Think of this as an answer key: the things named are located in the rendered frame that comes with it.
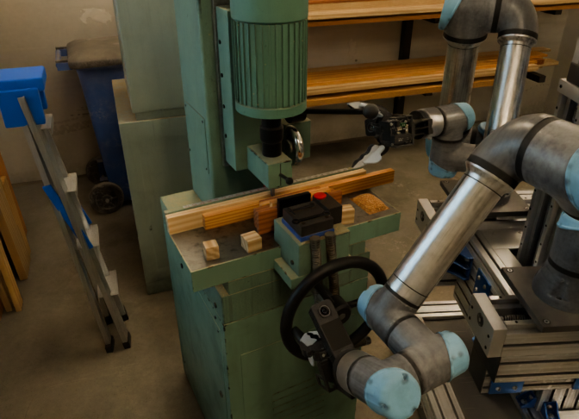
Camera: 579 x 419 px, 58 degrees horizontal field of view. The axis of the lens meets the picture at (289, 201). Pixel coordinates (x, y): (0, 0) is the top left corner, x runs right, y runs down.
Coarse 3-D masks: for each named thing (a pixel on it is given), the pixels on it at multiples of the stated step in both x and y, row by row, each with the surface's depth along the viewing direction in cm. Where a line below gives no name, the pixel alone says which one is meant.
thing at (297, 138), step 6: (288, 126) 151; (288, 132) 150; (294, 132) 148; (288, 138) 152; (294, 138) 148; (300, 138) 148; (288, 144) 151; (294, 144) 148; (300, 144) 147; (288, 150) 152; (294, 150) 150; (300, 150) 148; (288, 156) 155; (294, 156) 150; (300, 156) 149; (294, 162) 151; (300, 162) 150
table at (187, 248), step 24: (360, 192) 153; (360, 216) 141; (384, 216) 141; (168, 240) 136; (192, 240) 131; (216, 240) 131; (240, 240) 131; (264, 240) 131; (360, 240) 141; (192, 264) 123; (216, 264) 123; (240, 264) 125; (264, 264) 129; (192, 288) 122
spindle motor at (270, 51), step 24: (240, 0) 111; (264, 0) 109; (288, 0) 110; (240, 24) 114; (264, 24) 112; (288, 24) 113; (240, 48) 117; (264, 48) 114; (288, 48) 115; (240, 72) 120; (264, 72) 117; (288, 72) 118; (240, 96) 122; (264, 96) 119; (288, 96) 121
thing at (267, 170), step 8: (256, 144) 142; (248, 152) 141; (256, 152) 137; (248, 160) 142; (256, 160) 137; (264, 160) 133; (272, 160) 133; (280, 160) 133; (288, 160) 133; (248, 168) 144; (256, 168) 138; (264, 168) 133; (272, 168) 132; (280, 168) 133; (288, 168) 134; (256, 176) 140; (264, 176) 134; (272, 176) 133; (288, 176) 135; (272, 184) 134; (280, 184) 135
